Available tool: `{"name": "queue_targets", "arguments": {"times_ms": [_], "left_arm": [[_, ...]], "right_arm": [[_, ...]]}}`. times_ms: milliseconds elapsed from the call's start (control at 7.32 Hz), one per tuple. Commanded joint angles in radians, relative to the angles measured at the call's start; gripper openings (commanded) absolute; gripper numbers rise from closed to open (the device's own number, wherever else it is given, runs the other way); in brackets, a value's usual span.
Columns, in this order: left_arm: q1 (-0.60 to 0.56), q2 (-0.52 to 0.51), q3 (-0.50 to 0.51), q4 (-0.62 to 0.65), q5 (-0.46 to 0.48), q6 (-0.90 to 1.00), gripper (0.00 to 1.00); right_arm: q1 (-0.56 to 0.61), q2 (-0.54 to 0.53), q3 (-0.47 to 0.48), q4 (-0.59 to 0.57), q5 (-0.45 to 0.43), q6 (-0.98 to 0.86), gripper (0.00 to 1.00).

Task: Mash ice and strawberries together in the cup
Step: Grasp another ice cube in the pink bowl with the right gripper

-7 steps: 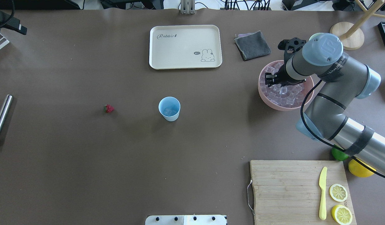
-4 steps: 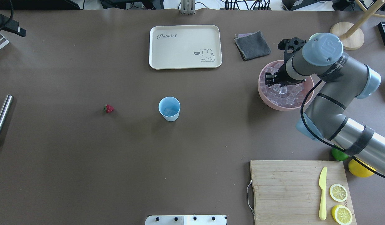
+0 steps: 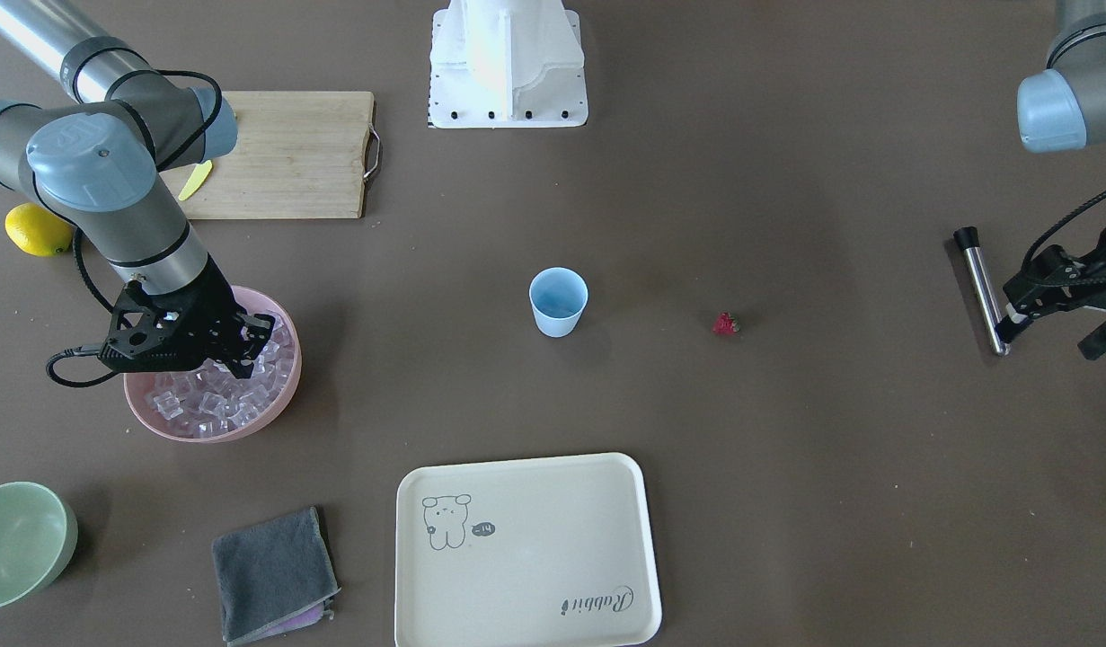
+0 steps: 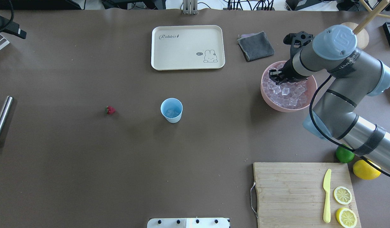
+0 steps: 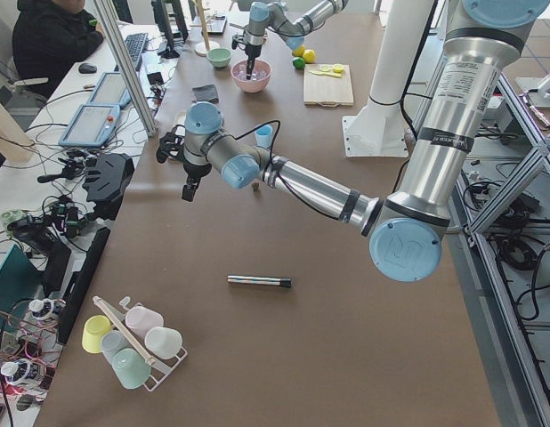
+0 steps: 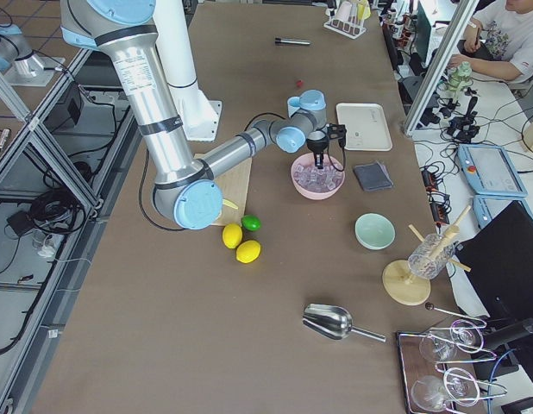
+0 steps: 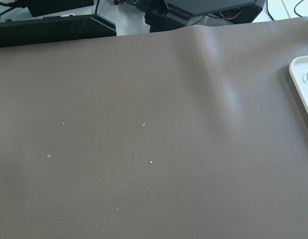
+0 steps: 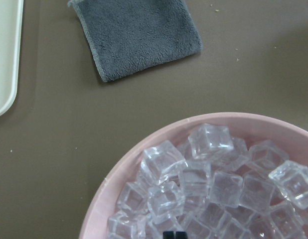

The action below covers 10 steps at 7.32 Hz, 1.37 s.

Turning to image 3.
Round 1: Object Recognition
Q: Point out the whole yellow lemon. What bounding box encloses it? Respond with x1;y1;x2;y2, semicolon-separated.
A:
4;202;75;257

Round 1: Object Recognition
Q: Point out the pink bowl of ice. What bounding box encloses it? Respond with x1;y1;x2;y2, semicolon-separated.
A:
124;286;303;443

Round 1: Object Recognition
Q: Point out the light blue plastic cup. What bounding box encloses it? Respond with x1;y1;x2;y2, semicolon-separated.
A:
526;267;589;337

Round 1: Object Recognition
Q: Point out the wooden cutting board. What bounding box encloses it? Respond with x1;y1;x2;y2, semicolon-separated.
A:
181;91;379;220

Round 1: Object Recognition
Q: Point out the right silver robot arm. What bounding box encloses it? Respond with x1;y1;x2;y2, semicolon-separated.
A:
0;1;277;378

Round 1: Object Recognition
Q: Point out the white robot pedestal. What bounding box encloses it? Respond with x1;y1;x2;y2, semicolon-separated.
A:
427;1;589;129

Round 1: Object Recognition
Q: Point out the grey folded cloth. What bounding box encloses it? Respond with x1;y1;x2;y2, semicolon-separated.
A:
211;505;341;646

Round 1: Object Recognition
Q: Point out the cream rabbit tray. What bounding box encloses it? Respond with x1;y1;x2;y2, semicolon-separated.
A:
394;452;662;646

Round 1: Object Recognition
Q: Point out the green ceramic bowl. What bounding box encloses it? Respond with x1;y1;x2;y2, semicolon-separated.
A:
0;482;79;607

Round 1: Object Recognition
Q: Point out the steel muddler black tip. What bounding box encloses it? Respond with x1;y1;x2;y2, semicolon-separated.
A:
952;226;1010;357

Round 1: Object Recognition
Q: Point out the yellow plastic knife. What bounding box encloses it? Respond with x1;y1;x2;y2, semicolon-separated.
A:
176;160;213;202

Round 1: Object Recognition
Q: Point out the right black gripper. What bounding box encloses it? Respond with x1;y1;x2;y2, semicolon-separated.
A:
97;261;277;378

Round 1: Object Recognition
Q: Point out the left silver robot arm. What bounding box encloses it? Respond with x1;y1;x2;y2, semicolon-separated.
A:
993;1;1106;361

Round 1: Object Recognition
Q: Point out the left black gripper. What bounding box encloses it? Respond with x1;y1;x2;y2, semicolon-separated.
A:
997;226;1106;361

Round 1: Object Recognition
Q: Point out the red strawberry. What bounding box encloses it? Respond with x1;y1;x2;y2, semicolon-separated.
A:
712;312;741;336

